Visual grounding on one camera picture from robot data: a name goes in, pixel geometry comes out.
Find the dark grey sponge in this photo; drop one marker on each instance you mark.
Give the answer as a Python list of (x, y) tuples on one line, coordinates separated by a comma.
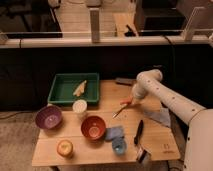
[(124, 81)]

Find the yellow apple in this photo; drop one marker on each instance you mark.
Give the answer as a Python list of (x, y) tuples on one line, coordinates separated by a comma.
[(65, 148)]

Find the purple bowl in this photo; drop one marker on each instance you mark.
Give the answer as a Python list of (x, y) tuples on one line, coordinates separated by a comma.
[(48, 117)]

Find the blue plastic cup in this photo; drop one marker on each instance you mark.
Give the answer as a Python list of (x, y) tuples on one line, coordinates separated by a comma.
[(119, 146)]

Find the black object on floor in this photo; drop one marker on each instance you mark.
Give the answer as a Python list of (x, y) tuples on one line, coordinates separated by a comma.
[(129, 32)]

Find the left white post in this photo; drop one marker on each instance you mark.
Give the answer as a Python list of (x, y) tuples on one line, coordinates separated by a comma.
[(95, 25)]

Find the light blue cloth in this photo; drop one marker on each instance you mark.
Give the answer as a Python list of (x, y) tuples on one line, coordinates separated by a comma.
[(162, 116)]

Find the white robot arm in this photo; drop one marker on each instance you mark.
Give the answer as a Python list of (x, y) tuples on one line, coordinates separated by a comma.
[(199, 146)]

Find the yellow banana piece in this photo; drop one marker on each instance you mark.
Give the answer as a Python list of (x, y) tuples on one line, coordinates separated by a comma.
[(80, 89)]

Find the small black metal object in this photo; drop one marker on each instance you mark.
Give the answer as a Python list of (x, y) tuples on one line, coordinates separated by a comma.
[(143, 155)]

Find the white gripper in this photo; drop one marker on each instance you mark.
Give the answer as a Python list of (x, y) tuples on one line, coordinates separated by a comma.
[(137, 94)]

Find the white paper cup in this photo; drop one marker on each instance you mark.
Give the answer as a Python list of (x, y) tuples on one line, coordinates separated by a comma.
[(80, 107)]

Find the green plastic tray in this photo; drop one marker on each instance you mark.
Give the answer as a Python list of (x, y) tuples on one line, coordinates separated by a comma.
[(64, 86)]

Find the white railing bar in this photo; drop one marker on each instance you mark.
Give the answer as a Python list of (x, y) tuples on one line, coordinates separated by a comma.
[(104, 41)]

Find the red pepper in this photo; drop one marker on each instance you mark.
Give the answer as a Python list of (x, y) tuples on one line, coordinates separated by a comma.
[(126, 101)]

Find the black spatula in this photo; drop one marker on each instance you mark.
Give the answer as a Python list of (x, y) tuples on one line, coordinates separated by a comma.
[(139, 132)]

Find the red bowl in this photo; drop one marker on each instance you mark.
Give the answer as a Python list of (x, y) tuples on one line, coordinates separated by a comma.
[(93, 128)]

